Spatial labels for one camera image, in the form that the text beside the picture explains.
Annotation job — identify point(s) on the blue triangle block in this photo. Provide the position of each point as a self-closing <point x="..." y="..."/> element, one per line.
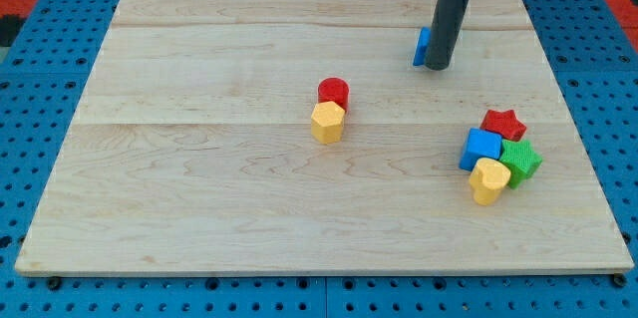
<point x="421" y="47"/>

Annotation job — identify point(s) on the yellow hexagon block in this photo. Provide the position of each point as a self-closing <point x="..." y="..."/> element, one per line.
<point x="327" y="122"/>

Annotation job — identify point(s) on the red cylinder block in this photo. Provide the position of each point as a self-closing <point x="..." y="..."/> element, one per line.
<point x="334" y="89"/>

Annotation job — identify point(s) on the wooden board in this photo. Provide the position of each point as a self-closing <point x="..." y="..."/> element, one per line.
<point x="190" y="152"/>

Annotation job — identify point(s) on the blue cube block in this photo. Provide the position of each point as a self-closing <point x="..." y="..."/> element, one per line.
<point x="479" y="144"/>

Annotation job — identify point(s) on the yellow heart block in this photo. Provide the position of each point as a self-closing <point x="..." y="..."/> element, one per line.
<point x="488" y="179"/>

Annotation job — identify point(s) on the red star block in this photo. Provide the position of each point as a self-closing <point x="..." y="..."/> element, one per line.
<point x="504" y="123"/>

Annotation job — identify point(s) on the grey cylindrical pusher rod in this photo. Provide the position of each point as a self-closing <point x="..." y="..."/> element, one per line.
<point x="446" y="26"/>

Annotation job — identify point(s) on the green star block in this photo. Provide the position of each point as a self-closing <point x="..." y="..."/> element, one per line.
<point x="521" y="159"/>

